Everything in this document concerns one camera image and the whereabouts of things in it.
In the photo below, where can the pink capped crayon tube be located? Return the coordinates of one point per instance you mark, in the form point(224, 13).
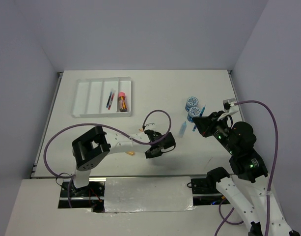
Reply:
point(122, 102)

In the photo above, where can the white compartment tray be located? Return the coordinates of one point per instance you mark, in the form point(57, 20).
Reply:
point(91, 95)

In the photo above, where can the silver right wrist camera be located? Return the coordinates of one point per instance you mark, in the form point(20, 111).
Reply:
point(229, 108)

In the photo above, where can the light blue highlighter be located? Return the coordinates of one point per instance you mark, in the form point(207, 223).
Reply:
point(182, 129)

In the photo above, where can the red gel pen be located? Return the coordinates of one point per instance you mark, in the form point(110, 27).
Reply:
point(111, 100)

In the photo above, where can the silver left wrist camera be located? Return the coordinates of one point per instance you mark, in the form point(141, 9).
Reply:
point(149, 126)

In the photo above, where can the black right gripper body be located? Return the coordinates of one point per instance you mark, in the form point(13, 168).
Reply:
point(218, 129)

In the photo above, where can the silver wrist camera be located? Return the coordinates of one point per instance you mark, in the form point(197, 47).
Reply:
point(229, 108)
point(149, 126)

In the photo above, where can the silver foil sheet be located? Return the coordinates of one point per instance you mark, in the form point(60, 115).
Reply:
point(147, 194)

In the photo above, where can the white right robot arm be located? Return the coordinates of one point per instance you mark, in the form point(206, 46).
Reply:
point(252, 198)

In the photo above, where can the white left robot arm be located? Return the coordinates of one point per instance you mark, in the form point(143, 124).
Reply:
point(92, 147)

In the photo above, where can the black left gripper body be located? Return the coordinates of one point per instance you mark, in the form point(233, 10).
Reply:
point(148, 155)

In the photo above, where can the dark blue gel pen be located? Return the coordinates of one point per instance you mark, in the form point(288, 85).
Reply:
point(109, 98)

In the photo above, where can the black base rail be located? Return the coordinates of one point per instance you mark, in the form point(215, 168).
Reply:
point(92, 196)

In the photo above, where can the orange highlighter cap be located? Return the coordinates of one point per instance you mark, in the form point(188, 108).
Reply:
point(131, 153)

